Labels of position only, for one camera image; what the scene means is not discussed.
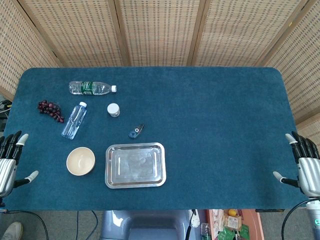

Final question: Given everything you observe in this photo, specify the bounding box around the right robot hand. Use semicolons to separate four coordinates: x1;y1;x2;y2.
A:
272;130;320;198

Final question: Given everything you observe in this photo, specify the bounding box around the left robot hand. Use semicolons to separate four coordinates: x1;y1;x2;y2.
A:
0;130;40;198

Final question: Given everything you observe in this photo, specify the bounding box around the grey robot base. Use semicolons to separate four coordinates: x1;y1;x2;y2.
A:
99;209;195;240

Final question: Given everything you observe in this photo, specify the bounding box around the cream ceramic bowl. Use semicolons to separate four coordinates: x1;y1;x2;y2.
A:
66;146;96;176

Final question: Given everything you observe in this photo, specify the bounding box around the stainless steel tray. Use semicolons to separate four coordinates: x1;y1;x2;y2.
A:
104;142;167;189

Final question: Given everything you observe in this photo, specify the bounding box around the grey shoe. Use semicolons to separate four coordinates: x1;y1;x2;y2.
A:
0;221;24;240

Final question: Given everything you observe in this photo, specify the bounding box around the dark red grape bunch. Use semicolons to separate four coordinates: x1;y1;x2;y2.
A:
37;99;65;124

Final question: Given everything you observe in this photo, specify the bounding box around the clear plastic water bottle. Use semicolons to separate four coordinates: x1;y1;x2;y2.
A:
61;101;88;141

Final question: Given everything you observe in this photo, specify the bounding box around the blue table cloth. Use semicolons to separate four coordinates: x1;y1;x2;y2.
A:
2;66;310;211

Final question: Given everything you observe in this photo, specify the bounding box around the green label water bottle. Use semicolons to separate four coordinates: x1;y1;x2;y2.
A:
68;80;118;96

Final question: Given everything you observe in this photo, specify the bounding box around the small white lid jar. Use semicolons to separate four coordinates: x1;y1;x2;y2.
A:
107;103;121;117

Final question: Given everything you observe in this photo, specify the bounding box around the blue correction tape dispenser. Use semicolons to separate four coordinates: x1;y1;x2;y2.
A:
128;123;145;139

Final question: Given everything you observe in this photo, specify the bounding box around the bamboo folding screen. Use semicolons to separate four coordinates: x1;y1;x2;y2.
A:
0;0;320;148

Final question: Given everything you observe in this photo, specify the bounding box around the black cable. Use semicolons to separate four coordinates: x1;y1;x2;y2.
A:
4;210;50;240
281;198;311;240

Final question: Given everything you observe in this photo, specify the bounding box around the blue cable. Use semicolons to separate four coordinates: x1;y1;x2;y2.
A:
76;210;99;240

